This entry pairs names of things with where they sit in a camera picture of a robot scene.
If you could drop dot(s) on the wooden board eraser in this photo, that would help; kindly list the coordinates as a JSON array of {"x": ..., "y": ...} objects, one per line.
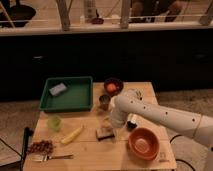
[{"x": 104, "y": 133}]

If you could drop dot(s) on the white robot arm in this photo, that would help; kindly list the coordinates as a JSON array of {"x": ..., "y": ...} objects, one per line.
[{"x": 192, "y": 125}]

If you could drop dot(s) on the metal cup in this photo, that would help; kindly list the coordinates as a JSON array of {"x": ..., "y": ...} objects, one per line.
[{"x": 104, "y": 101}]

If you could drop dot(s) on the green plastic cup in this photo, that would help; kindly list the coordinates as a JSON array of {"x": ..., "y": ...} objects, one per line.
[{"x": 54, "y": 122}]

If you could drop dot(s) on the orange fruit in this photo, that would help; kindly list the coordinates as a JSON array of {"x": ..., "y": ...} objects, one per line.
[{"x": 111, "y": 87}]

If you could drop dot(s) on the dark bowl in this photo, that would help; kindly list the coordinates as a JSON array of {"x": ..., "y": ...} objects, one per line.
[{"x": 119, "y": 84}]

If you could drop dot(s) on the green plastic tray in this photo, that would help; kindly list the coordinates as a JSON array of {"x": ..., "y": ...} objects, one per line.
[{"x": 78, "y": 95}]

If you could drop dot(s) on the grey sponge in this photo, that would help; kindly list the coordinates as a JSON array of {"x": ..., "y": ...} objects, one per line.
[{"x": 57, "y": 89}]

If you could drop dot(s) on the yellow banana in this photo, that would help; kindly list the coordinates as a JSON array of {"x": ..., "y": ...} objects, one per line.
[{"x": 70, "y": 137}]

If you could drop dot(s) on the orange plastic bowl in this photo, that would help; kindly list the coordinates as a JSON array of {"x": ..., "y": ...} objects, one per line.
[{"x": 143, "y": 144}]

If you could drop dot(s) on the bunch of brown grapes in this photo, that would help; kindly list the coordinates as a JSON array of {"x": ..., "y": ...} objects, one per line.
[{"x": 42, "y": 147}]

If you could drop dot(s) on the silver fork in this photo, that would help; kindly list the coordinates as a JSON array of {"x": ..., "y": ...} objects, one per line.
[{"x": 44, "y": 158}]

